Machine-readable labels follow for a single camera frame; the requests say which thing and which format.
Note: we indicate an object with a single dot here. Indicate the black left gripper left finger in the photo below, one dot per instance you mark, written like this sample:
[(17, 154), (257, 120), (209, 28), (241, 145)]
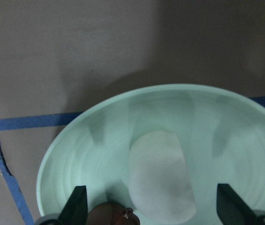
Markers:
[(75, 209)]

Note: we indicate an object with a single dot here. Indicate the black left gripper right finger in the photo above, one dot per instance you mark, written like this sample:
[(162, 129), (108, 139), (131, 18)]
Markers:
[(232, 210)]

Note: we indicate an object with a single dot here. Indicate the white steamed bun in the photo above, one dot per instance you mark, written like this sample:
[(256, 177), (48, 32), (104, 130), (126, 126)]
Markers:
[(159, 183)]

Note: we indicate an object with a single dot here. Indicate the brown bun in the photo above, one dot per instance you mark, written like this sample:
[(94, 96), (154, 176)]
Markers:
[(112, 214)]

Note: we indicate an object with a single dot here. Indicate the light green plate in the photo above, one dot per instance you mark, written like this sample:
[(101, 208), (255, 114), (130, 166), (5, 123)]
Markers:
[(222, 135)]

